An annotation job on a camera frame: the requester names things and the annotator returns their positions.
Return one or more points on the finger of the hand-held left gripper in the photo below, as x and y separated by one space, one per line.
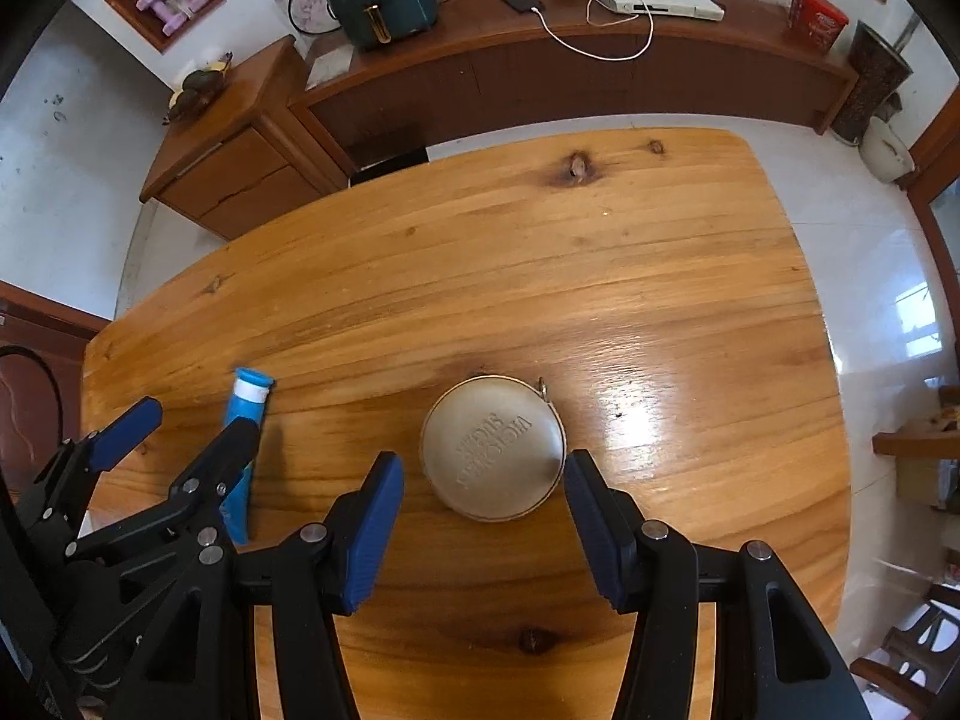
124 431
225 450

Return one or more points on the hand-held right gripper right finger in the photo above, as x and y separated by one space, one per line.
600 540

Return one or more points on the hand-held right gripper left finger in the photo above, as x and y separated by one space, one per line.
371 540

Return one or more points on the blue tube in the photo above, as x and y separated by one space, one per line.
244 420

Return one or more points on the beige round zip case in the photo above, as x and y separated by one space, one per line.
487 450

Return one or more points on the brown wooden door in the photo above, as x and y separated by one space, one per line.
37 322

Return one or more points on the wooden side cabinet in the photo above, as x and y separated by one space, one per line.
240 165

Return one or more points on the wooden chair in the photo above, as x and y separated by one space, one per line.
922 630

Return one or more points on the fruit bowl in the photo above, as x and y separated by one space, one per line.
196 86

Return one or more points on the white mat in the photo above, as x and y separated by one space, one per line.
330 67

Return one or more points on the pink dumbbells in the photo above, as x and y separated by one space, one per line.
169 0

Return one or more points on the long wooden media cabinet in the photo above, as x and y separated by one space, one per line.
600 82

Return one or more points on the white kettle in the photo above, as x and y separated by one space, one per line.
885 150

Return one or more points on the dark speckled vase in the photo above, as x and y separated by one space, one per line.
870 82

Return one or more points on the black phone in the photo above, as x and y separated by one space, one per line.
521 0

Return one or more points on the red can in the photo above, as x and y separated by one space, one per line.
817 19

